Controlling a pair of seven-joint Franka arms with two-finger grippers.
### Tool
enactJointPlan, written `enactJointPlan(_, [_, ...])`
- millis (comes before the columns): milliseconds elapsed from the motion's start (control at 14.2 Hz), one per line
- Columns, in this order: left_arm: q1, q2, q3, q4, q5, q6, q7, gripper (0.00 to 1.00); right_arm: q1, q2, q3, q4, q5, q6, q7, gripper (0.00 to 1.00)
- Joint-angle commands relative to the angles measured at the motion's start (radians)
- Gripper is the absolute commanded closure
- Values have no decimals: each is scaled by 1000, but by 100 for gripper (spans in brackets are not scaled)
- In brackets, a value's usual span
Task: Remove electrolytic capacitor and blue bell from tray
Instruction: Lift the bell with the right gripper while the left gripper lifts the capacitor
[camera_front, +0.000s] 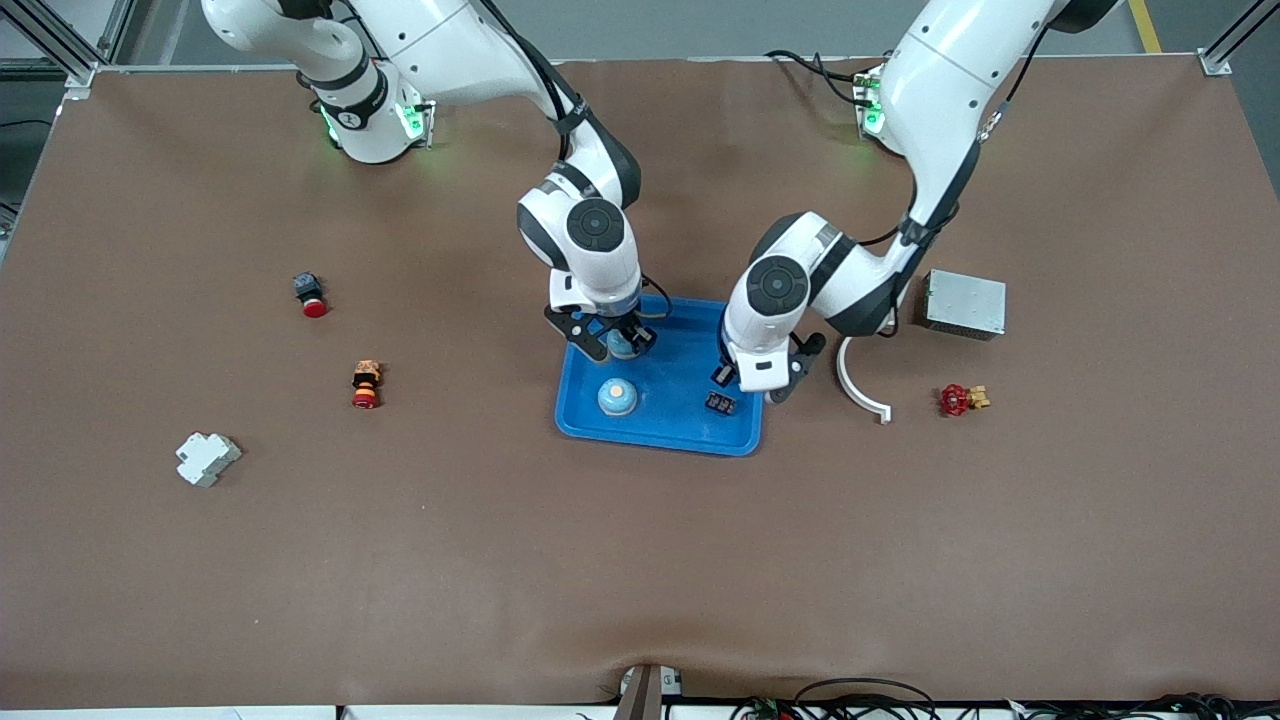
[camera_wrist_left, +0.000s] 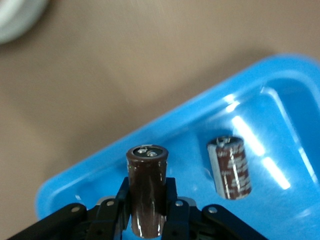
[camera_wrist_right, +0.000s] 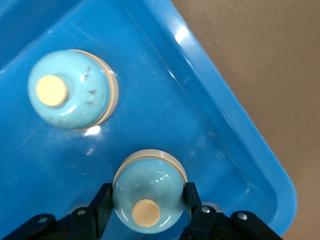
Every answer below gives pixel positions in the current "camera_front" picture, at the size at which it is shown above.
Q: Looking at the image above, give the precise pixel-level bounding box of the blue plastic tray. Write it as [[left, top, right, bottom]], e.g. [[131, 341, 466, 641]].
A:
[[555, 295, 766, 458]]

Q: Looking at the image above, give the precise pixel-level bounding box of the white semicircular pipe clamp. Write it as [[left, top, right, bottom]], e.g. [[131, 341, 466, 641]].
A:
[[836, 335, 893, 425]]

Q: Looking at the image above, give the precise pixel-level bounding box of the brass valve red handwheel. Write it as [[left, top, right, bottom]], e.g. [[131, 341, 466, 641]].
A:
[[938, 383, 991, 418]]

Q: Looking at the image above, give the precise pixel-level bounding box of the silver metal power supply box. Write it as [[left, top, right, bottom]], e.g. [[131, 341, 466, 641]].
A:
[[920, 268, 1008, 342]]

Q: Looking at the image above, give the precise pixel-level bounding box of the brown table mat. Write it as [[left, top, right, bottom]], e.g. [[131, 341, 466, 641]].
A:
[[0, 55, 1280, 711]]

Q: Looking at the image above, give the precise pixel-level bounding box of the white circuit breaker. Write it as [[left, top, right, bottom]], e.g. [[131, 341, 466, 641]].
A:
[[175, 431, 243, 489]]

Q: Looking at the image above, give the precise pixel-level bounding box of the black cable at arm base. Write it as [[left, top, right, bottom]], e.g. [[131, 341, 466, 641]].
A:
[[765, 48, 871, 106]]

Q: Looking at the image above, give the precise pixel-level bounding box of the metal bracket at table edge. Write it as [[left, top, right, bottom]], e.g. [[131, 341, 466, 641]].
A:
[[613, 664, 683, 720]]

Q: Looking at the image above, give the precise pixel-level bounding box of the black cable bundle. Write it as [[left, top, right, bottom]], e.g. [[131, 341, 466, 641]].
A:
[[730, 678, 1280, 720]]

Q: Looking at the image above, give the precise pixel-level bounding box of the aluminium frame profile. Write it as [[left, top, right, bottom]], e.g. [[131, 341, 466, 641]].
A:
[[0, 0, 136, 91], [1200, 0, 1280, 78]]

